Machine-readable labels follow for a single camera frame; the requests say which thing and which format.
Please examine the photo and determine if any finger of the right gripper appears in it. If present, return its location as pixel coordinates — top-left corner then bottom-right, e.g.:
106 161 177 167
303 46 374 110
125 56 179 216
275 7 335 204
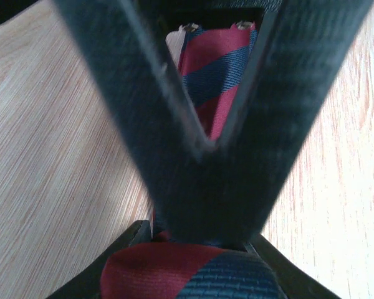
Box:
202 1 372 243
55 1 218 243

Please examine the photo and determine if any red navy striped tie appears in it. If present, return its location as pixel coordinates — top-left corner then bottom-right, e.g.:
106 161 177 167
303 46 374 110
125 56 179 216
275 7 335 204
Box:
100 21 284 298

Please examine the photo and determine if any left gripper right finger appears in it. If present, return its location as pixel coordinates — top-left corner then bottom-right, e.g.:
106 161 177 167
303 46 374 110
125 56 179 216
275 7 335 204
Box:
244 234 337 299

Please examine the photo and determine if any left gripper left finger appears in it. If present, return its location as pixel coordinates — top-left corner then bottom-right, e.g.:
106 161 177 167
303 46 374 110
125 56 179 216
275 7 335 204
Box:
47 220 151 299

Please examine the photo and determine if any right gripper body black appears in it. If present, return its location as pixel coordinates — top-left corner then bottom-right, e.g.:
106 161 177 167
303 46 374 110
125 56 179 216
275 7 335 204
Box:
0 0 284 35

